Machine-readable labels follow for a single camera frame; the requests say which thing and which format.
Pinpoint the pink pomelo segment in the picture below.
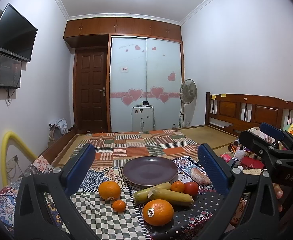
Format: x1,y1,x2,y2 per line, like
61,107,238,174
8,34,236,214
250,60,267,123
190,168,211,185

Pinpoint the red tomato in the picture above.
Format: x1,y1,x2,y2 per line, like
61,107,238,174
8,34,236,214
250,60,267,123
183,181,199,197

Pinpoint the large orange without sticker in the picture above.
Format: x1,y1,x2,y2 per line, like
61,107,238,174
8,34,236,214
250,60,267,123
98,181,121,200

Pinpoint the small tangerine front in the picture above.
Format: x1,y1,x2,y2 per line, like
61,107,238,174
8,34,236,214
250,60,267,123
112,200,126,212

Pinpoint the small tangerine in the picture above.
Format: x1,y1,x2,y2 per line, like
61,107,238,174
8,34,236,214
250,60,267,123
170,180,185,193
112,200,126,212

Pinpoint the large orange with sticker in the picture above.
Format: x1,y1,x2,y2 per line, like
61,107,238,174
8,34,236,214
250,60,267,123
143,199,174,226

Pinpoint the yellow sugarcane piece back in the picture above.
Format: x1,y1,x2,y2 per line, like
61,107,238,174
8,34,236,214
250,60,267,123
133,182,171,205

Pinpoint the person right hand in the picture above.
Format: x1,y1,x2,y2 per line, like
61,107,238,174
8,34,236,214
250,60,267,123
273,183,284,212

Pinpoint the red wallet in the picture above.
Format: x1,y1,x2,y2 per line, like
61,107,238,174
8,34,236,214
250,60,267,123
241,156,264,170

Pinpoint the white small bottle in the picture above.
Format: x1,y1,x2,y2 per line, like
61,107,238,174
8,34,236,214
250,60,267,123
234,145,245,161

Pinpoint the white standing fan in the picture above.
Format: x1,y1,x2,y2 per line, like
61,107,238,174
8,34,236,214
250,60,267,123
178,79,197,128

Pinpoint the yellow foam tube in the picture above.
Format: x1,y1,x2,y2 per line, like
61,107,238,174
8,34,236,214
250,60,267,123
0,131,38,186

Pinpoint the patchwork patterned cloth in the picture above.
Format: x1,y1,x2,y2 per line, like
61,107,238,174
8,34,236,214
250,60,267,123
0,154,247,240

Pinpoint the clothes pile by door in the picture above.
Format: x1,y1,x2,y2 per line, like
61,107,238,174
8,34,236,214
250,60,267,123
49,119,68,141

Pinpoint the striped patchwork bed mat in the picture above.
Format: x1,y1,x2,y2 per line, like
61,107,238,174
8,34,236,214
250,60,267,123
69,129,199,167

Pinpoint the purple round plate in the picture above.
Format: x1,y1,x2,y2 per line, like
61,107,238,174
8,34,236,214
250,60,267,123
122,156,178,187

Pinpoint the white appliance box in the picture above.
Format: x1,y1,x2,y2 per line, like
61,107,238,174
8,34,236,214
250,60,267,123
131,101,155,132

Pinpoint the sliding wardrobe with hearts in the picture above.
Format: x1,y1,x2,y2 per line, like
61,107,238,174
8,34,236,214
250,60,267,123
63,17,184,132

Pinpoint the brown wooden door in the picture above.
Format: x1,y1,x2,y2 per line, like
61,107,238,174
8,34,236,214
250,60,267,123
73,46,107,133

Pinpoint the black wall mounted box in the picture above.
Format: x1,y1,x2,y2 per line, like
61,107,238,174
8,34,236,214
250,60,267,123
0,54,22,89

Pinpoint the wall mounted television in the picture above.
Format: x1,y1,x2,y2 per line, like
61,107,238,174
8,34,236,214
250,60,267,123
0,3,37,62

